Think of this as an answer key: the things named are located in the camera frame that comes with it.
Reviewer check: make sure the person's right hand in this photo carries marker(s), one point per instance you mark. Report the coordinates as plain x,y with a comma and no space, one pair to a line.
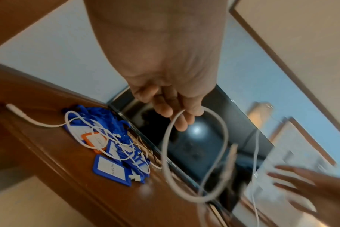
327,195

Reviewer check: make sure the person's left hand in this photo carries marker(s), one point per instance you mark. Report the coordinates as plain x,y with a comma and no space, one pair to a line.
164,55

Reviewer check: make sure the pile of blue ID lanyards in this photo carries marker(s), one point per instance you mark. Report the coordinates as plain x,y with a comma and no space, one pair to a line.
111,169

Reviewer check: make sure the wooden drawer with white bottom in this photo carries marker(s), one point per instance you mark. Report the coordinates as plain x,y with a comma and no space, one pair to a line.
18,204

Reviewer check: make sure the printed newspaper sheet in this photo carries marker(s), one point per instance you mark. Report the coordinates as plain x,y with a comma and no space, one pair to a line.
271,199

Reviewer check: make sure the black television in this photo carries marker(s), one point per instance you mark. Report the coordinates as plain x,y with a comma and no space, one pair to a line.
192,144

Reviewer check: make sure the brown wooden wall trim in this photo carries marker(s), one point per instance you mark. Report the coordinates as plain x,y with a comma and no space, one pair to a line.
286,67

